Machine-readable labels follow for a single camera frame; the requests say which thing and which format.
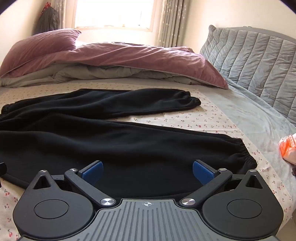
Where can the mauve pillow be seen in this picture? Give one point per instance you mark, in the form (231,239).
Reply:
(39,49)

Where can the dark grey hanging garment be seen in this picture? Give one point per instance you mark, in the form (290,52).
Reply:
(47,20)

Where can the window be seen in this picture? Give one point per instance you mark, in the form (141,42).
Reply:
(113,14)

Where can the grey quilted headboard cover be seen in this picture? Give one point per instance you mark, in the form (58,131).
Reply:
(252,60)

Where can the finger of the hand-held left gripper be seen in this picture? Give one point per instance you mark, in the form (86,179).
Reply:
(2,171)

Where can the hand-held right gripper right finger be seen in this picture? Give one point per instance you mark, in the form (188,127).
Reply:
(202,173)

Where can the black pants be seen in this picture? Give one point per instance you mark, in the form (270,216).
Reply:
(97,139)

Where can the mauve and grey duvet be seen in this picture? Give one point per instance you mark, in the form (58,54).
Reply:
(138,60)

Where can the grey patterned curtain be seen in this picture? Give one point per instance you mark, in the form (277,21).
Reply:
(60,11)
(171,22)

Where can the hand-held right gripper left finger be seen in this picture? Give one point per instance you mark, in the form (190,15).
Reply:
(93,173)

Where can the grey blanket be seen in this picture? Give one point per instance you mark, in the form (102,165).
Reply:
(252,120)

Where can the orange packet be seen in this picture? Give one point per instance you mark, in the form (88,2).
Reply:
(289,148)

